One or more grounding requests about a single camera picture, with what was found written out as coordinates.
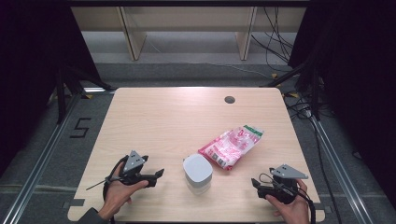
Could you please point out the black metal stand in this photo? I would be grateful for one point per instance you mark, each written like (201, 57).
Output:
(67, 87)
(308, 81)

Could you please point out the aluminium floor rail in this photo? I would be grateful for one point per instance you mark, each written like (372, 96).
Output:
(40, 165)
(339, 168)

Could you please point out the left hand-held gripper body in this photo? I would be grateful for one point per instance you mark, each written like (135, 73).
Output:
(134, 161)

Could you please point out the black curtain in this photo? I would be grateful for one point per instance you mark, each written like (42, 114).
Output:
(28, 62)
(361, 77)

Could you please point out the light wooden shelf unit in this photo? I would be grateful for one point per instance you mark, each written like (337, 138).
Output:
(186, 21)

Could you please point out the person's right hand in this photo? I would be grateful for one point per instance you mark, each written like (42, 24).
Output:
(294, 211)

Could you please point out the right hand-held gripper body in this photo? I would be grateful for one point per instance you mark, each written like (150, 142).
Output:
(283, 186)

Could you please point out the clear container with white lid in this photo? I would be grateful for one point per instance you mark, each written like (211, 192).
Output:
(197, 172)

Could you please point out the pink and white plastic bag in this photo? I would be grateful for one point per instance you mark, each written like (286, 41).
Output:
(232, 146)

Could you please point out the person's left hand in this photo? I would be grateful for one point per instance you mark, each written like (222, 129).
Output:
(120, 196)

